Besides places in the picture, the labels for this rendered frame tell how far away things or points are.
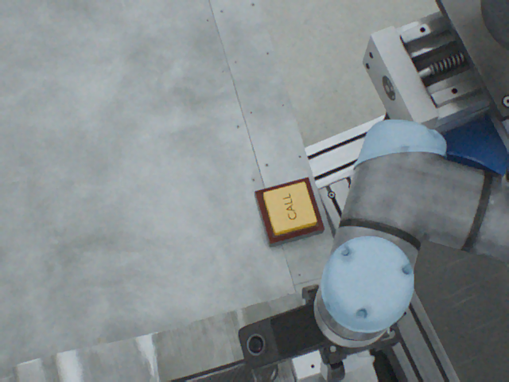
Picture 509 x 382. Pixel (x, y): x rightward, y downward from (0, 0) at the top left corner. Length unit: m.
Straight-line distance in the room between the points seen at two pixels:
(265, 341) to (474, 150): 0.47
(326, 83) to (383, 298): 1.56
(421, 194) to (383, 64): 0.45
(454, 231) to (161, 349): 0.53
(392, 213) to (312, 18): 1.58
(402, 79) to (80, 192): 0.48
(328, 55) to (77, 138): 1.03
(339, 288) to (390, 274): 0.04
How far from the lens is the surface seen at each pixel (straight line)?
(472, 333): 2.09
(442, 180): 0.94
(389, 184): 0.93
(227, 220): 1.47
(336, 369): 1.12
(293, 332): 1.08
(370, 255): 0.89
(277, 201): 1.44
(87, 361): 1.32
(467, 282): 2.11
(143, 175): 1.50
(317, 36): 2.45
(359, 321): 0.89
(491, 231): 0.94
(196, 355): 1.35
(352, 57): 2.44
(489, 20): 1.33
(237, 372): 1.35
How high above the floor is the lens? 2.22
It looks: 74 degrees down
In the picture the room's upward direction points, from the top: 4 degrees clockwise
